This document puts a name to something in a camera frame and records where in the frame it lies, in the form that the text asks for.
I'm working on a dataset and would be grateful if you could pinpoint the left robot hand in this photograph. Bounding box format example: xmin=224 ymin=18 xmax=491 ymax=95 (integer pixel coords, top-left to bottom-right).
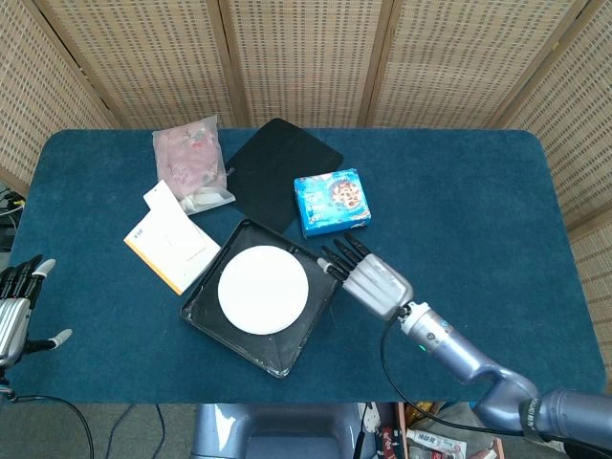
xmin=0 ymin=254 xmax=74 ymax=368

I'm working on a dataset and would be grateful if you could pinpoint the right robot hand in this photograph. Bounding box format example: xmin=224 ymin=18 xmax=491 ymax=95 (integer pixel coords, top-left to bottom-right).
xmin=317 ymin=232 xmax=415 ymax=321

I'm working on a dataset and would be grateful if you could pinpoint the white round plate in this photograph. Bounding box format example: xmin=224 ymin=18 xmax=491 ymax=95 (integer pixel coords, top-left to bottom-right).
xmin=217 ymin=244 xmax=310 ymax=336

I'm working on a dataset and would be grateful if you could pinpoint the black square plastic tray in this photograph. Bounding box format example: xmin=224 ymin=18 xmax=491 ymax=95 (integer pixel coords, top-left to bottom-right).
xmin=179 ymin=218 xmax=343 ymax=380

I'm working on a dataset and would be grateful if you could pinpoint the blue cookie box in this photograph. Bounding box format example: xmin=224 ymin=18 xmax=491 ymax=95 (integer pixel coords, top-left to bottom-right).
xmin=293 ymin=167 xmax=373 ymax=240

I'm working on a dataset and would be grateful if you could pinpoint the blue velvet table cloth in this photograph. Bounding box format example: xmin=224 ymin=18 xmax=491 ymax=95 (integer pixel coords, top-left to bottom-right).
xmin=9 ymin=127 xmax=606 ymax=404

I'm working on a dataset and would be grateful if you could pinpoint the black mouse pad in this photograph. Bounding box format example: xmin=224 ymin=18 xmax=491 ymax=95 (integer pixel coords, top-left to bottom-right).
xmin=223 ymin=118 xmax=345 ymax=235

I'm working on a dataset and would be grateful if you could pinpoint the box with assorted packages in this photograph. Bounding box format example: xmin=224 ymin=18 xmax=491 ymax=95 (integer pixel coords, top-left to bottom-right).
xmin=372 ymin=401 xmax=506 ymax=459

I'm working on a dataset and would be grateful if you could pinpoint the white booklet with yellow edge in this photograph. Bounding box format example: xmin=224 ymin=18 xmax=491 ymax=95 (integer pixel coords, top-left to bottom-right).
xmin=122 ymin=208 xmax=223 ymax=296

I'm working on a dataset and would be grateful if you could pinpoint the blue-grey robot torso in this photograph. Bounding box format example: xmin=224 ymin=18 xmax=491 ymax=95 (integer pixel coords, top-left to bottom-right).
xmin=189 ymin=403 xmax=379 ymax=459

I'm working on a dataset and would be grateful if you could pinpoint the white paper card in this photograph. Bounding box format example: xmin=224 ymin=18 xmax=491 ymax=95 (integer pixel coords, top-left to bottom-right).
xmin=142 ymin=179 xmax=178 ymax=212

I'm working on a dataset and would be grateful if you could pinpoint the clear plastic bag with contents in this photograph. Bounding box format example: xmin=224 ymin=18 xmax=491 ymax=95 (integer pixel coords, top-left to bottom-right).
xmin=151 ymin=115 xmax=237 ymax=217

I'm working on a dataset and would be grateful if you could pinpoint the woven rattan folding screen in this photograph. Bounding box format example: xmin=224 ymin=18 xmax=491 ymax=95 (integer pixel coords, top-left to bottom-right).
xmin=0 ymin=0 xmax=612 ymax=372

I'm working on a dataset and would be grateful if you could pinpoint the black cable of right hand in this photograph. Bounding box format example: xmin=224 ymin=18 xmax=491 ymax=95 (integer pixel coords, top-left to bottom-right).
xmin=380 ymin=310 xmax=527 ymax=437

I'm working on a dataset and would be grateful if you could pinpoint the black cable of hand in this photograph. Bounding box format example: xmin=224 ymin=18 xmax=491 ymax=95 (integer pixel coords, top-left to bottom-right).
xmin=0 ymin=377 xmax=96 ymax=459
xmin=380 ymin=310 xmax=527 ymax=437

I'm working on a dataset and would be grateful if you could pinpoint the black cable of left hand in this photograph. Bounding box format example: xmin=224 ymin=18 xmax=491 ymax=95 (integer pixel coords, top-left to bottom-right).
xmin=0 ymin=377 xmax=96 ymax=459

